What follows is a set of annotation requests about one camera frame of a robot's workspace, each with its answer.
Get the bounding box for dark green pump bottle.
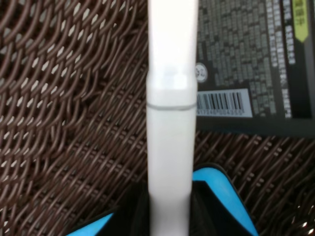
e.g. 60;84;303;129
196;0;315;138

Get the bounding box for dark grey whiteboard eraser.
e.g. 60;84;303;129
67;163;258;236

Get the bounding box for dark brown wicker basket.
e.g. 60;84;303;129
0;0;315;236

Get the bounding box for white marker red caps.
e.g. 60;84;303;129
146;0;198;236

